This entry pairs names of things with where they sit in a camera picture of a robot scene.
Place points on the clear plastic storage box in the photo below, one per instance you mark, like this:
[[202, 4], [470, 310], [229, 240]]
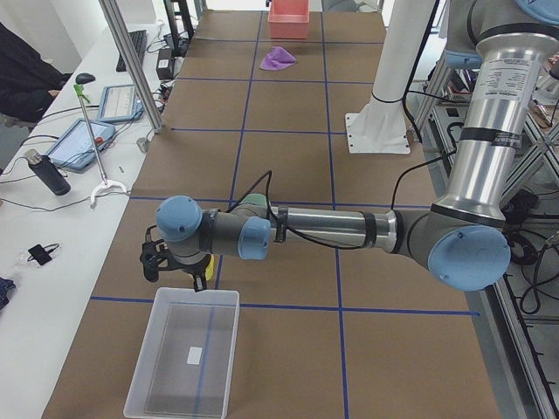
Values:
[[185, 364]]

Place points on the yellow cup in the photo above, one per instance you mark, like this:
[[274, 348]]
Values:
[[209, 270]]

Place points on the purple cloth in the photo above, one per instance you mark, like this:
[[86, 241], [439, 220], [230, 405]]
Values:
[[277, 59]]

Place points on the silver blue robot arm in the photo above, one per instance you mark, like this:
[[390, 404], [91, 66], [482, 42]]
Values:
[[459, 239]]

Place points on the blue cased tablet near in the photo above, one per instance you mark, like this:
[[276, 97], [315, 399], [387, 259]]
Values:
[[73, 150]]

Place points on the black power adapter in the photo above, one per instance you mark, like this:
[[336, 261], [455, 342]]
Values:
[[165, 66]]

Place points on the aluminium frame post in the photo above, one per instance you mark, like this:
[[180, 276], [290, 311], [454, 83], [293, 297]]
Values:
[[125, 47]]

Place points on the seated person in black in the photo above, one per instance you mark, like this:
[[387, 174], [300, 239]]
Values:
[[29, 85]]

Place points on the mint green bowl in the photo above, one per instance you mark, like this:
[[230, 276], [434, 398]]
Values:
[[254, 199]]

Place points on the blue cased tablet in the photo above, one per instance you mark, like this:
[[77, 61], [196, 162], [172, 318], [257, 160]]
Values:
[[73, 150], [119, 103]]

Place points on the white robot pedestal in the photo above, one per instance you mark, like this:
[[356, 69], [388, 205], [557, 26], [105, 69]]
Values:
[[380, 127]]

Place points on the small black device with cable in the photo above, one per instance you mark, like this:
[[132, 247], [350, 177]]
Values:
[[42, 254]]

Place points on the pink plastic bin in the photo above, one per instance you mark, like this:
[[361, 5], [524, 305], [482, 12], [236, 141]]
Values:
[[288, 19]]

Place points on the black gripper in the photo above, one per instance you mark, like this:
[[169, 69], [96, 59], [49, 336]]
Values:
[[195, 265]]

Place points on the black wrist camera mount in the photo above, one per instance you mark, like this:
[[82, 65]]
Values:
[[155, 257]]

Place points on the blue cased tablet far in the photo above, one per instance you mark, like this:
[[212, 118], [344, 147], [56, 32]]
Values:
[[119, 103]]

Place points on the grabber reacher tool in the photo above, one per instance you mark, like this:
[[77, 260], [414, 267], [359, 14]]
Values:
[[105, 182]]

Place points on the black water bottle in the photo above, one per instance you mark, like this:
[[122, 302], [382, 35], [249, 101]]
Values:
[[45, 170]]

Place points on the white side table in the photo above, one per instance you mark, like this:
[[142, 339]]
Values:
[[46, 307]]

